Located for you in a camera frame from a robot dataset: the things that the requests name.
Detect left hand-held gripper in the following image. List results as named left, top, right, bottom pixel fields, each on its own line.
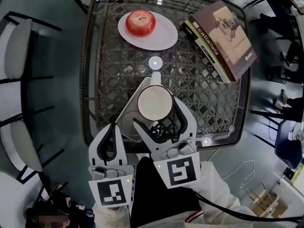
left=88, top=123, right=135, bottom=208

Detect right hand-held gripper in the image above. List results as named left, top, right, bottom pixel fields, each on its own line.
left=133, top=95, right=202, bottom=190

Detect white cup with brown rim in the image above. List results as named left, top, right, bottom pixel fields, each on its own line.
left=137, top=71, right=174, bottom=122

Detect person's right forearm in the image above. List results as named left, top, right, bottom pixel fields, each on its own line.
left=184, top=161, right=256, bottom=228

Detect person's left forearm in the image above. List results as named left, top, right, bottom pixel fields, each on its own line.
left=92, top=202, right=131, bottom=228

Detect wicker glass-top table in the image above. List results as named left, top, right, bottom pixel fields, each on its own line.
left=80, top=0, right=253, bottom=152

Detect person's black trousers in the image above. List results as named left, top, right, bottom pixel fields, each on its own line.
left=130, top=156, right=203, bottom=228

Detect round white table pad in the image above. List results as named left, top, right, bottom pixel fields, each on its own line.
left=148, top=56, right=162, bottom=70

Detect white cushion black chair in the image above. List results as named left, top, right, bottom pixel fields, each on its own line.
left=0, top=10, right=63, bottom=82
left=0, top=105, right=65, bottom=185

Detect white and green book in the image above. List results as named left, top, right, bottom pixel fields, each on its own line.
left=181, top=19, right=232, bottom=84

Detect white oval plate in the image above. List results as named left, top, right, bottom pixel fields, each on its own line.
left=117, top=10, right=179, bottom=51

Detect brown cover book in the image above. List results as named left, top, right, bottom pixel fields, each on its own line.
left=189, top=0, right=258, bottom=82

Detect red apple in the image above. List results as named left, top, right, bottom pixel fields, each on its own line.
left=125, top=10, right=157, bottom=37

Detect blue chair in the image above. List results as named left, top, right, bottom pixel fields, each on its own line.
left=274, top=119, right=304, bottom=170

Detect wooden box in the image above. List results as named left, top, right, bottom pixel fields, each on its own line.
left=248, top=181, right=288, bottom=219

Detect white cable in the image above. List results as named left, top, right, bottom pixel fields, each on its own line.
left=207, top=148, right=256, bottom=197

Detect black cable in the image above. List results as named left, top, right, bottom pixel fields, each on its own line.
left=193, top=190, right=304, bottom=223

